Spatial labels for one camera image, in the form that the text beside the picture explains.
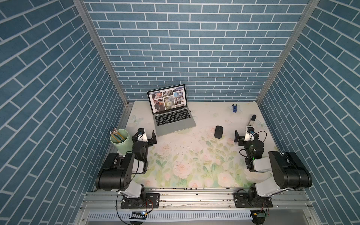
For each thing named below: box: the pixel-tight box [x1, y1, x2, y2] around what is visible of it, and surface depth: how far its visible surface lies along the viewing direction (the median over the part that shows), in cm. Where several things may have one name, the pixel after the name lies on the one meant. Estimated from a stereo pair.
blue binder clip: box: [232, 103, 238, 113], surface depth 118 cm
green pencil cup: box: [110, 128, 134, 155], surface depth 84 cm
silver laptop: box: [146, 83, 197, 137], surface depth 110 cm
